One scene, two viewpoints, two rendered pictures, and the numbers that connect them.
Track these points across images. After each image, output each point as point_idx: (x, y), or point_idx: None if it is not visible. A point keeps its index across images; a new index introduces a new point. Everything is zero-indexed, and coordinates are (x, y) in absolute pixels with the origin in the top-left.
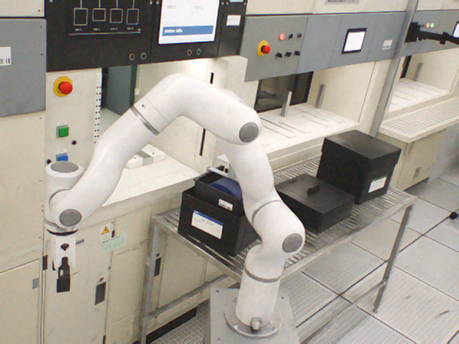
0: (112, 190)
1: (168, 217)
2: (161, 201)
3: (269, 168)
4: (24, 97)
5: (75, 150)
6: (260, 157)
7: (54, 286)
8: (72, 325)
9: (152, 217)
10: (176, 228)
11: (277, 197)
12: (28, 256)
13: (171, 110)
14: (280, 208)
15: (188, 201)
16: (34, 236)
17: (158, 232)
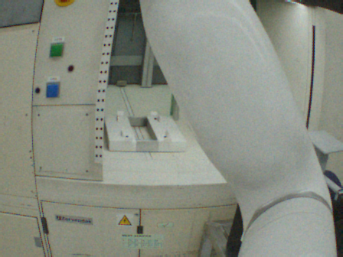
0: None
1: (229, 227)
2: (230, 204)
3: (262, 60)
4: (18, 7)
5: (72, 81)
6: (217, 8)
7: (61, 255)
8: None
9: (205, 223)
10: (225, 242)
11: (318, 188)
12: (24, 209)
13: None
14: (304, 214)
15: None
16: (26, 187)
17: (210, 244)
